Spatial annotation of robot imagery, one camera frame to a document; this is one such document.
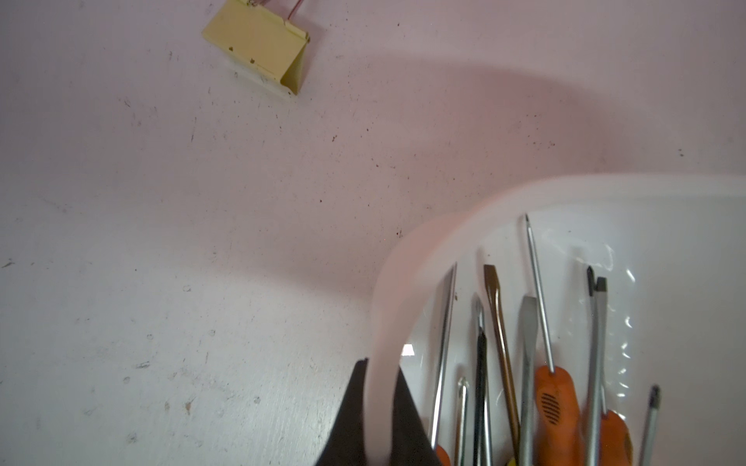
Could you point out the black shaft screwdriver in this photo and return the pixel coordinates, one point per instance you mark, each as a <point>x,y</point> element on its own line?
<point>481,455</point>

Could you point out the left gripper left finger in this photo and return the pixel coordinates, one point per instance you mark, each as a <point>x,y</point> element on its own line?
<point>345,446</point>

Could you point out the small yellow block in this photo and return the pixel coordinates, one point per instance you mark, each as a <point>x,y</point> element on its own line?
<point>262,41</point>

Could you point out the orange screwdriver in box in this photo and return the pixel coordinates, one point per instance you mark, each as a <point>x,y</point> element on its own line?
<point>441,455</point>

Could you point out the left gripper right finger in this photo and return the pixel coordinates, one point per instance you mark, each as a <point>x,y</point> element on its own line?
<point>410,445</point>

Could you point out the brown shaft flat screwdriver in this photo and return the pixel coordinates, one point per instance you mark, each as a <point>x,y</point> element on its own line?
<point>493,289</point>

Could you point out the white plastic storage box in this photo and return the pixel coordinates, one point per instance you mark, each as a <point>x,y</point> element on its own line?
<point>672,250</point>

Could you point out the orange screwdriver black grip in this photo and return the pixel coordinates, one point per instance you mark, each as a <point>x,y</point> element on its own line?
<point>555,394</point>

